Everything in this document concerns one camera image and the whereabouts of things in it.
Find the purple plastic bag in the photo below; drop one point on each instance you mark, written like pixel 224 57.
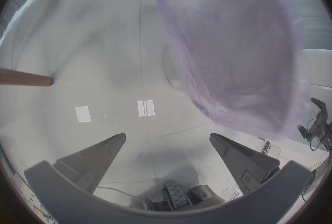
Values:
pixel 228 43

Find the wooden legged chair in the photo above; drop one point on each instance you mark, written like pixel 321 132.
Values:
pixel 26 79

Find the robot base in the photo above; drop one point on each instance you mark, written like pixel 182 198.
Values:
pixel 177 193

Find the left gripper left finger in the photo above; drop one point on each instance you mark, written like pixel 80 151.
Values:
pixel 96 160

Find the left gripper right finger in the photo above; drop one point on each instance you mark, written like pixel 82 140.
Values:
pixel 241 160

